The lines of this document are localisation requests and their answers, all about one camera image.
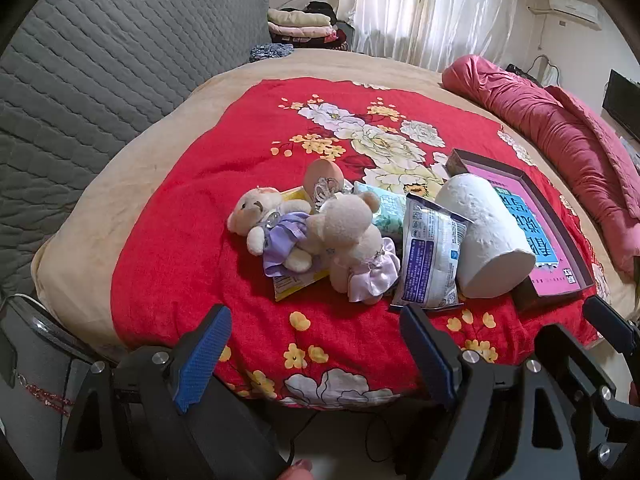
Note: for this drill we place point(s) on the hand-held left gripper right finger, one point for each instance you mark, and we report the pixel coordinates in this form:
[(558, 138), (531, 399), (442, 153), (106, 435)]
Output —
[(430, 355)]

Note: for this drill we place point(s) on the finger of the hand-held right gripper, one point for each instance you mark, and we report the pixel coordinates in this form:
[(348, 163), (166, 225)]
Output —
[(607, 324), (567, 355)]

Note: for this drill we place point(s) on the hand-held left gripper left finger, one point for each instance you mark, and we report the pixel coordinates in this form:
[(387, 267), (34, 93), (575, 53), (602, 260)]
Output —
[(202, 355)]

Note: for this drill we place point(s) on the blue and white packet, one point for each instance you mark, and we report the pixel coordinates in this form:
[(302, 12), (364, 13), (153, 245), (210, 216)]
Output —
[(430, 260)]

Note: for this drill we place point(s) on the green tissue packet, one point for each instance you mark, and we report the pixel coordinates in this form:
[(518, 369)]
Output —
[(390, 210)]

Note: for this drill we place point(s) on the pink makeup sponge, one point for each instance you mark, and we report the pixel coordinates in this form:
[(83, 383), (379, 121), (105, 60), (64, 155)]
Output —
[(322, 172)]

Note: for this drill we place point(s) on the person's left hand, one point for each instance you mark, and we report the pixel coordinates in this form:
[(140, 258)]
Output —
[(297, 467)]

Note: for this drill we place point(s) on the pink book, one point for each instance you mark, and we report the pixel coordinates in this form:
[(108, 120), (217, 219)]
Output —
[(555, 280)]

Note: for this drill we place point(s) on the yellow packet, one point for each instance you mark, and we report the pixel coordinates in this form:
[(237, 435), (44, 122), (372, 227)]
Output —
[(295, 285)]

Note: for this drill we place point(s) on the white toilet paper roll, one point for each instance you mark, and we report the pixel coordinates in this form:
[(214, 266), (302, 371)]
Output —
[(490, 240)]

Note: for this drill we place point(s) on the red floral blanket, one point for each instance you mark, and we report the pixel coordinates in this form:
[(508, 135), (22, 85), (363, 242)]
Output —
[(200, 210)]

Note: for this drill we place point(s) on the clear crystal ornament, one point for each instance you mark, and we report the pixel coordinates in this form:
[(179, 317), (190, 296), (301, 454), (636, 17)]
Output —
[(326, 191)]

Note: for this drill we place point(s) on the pink quilt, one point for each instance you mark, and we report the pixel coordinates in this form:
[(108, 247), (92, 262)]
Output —
[(550, 125)]

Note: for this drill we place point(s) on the black television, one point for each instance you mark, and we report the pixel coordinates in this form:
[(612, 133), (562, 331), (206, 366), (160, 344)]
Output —
[(622, 100)]

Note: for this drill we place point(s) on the blue patterned cloth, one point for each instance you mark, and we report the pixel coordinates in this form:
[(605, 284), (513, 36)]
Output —
[(270, 52)]

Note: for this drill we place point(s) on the grey quilted cushion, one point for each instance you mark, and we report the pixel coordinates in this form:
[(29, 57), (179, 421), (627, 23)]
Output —
[(100, 60)]

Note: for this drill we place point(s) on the white air conditioner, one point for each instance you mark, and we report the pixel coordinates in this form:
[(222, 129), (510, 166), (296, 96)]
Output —
[(575, 7)]

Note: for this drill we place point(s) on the stack of folded clothes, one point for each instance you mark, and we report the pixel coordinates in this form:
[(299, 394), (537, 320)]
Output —
[(300, 22)]

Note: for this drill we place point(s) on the white curtain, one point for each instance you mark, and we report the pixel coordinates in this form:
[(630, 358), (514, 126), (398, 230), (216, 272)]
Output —
[(425, 5)]

